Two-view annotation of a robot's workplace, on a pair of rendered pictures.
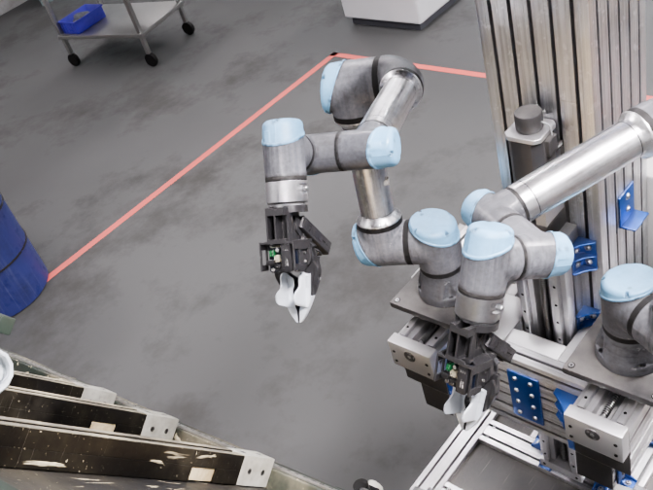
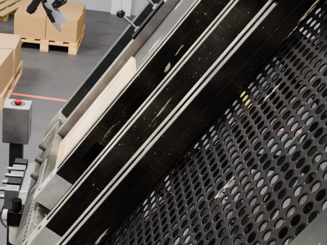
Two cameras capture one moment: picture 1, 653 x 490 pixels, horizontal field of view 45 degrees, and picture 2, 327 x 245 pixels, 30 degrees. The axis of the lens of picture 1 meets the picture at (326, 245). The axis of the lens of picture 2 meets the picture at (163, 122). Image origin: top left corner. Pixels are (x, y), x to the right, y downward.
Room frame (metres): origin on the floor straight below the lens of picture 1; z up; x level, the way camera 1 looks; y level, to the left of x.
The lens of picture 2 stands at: (2.47, 1.78, 1.97)
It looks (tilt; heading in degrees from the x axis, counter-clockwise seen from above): 21 degrees down; 219
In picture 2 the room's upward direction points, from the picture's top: 7 degrees clockwise
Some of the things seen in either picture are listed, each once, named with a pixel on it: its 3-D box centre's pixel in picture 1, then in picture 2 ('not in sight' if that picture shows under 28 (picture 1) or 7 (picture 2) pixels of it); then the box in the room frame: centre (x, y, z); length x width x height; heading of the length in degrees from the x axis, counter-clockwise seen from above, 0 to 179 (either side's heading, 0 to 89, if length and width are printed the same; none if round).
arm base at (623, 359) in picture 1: (631, 335); not in sight; (1.16, -0.57, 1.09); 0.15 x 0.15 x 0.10
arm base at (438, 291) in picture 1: (444, 273); not in sight; (1.54, -0.27, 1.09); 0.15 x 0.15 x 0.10
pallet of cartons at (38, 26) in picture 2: not in sight; (51, 24); (-2.22, -3.97, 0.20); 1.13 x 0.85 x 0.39; 37
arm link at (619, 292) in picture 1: (632, 299); not in sight; (1.15, -0.58, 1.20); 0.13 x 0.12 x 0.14; 13
